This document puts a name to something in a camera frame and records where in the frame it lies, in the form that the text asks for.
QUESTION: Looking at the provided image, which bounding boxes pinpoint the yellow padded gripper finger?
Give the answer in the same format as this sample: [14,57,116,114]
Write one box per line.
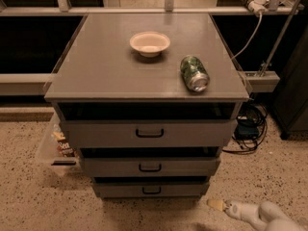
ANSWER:
[207,199,228,212]

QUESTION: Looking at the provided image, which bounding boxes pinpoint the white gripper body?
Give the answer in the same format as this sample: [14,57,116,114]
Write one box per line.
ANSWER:
[224,200,265,230]

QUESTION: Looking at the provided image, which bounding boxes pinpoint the grey bottom drawer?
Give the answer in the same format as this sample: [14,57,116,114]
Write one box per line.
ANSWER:
[92,176,209,198]

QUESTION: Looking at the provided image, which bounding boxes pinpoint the grey drawer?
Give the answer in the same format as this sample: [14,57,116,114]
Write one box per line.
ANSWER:
[81,158,220,177]
[92,176,209,198]
[61,119,237,148]

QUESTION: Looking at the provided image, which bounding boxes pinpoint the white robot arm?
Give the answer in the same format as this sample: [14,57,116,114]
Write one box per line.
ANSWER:
[207,199,307,231]

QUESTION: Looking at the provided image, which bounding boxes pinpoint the grey drawer cabinet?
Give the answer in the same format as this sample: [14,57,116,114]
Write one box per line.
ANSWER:
[44,13,250,200]

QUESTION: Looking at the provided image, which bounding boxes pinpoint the grey middle drawer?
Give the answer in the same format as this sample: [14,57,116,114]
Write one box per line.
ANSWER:
[81,158,220,177]

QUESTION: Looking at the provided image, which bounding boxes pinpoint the grey top drawer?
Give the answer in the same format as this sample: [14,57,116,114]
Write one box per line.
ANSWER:
[61,119,237,148]

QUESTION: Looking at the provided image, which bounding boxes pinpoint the blue box on floor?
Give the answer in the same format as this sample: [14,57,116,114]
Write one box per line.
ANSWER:
[234,119,259,140]

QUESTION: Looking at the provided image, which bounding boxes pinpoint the dark cabinet at right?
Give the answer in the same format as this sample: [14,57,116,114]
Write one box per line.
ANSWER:
[271,28,308,140]

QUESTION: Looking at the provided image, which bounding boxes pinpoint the green soda can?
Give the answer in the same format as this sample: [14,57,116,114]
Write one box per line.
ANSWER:
[180,55,210,92]

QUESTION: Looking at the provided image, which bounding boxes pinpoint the snack bag in bin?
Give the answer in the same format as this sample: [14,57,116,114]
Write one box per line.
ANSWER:
[53,132,77,157]

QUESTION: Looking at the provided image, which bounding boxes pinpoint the clear plastic snack bin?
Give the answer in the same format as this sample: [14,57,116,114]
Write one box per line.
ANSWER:
[36,114,81,176]

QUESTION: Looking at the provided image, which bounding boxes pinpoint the white paper bowl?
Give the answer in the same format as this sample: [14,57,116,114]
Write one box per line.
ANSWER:
[130,32,170,58]

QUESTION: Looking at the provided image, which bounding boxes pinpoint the metal diagonal pole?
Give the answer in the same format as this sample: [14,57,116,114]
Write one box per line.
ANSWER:
[256,0,301,77]

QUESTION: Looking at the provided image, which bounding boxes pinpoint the white power strip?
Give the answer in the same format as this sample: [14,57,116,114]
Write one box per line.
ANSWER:
[241,0,268,14]

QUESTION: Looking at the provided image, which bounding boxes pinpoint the black floor cables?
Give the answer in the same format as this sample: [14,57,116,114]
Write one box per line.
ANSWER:
[221,101,269,155]

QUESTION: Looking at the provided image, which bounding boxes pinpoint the white power cable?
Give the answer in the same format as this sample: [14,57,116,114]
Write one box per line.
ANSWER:
[230,11,264,61]

